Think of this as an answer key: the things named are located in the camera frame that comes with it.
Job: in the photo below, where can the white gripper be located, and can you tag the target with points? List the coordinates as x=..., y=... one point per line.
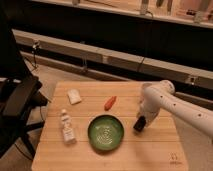
x=149, y=111

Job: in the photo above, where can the black eraser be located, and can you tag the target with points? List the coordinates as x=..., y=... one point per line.
x=140, y=124

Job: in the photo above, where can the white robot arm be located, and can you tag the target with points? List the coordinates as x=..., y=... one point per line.
x=160, y=95

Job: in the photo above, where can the white sponge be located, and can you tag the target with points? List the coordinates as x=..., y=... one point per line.
x=74, y=96

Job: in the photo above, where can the orange carrot toy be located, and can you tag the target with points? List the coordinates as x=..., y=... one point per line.
x=109, y=103

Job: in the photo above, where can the green plate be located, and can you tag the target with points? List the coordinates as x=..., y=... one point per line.
x=105, y=133

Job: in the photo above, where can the black office chair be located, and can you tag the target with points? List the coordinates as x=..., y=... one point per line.
x=19, y=94

